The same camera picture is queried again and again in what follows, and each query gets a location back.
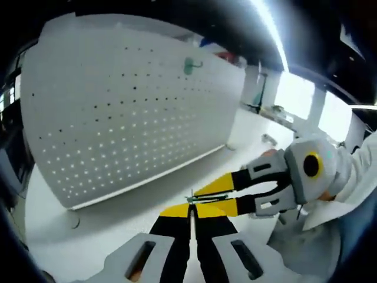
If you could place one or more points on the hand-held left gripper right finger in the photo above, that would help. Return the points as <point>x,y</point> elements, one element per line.
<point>218,236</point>

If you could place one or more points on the white perforated mounting plate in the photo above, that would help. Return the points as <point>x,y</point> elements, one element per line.
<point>117,118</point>

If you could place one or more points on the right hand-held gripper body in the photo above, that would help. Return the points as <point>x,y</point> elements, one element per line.
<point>332,171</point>

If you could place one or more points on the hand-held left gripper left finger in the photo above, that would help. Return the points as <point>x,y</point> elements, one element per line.
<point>165,236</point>

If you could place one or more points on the green hook assembly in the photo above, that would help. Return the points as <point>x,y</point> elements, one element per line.
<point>206,199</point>
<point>188,65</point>

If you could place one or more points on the black tripod stand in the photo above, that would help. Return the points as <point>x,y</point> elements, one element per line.
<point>260,91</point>

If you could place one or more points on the round table grommet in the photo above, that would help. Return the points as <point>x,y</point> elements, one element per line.
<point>75,223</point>

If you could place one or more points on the person's right hand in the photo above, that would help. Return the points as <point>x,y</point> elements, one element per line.
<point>270,152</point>

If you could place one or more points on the ceiling light strip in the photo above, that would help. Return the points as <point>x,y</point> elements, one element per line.
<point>277,38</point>

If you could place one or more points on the person's white coat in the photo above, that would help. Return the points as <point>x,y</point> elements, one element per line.
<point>309,244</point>

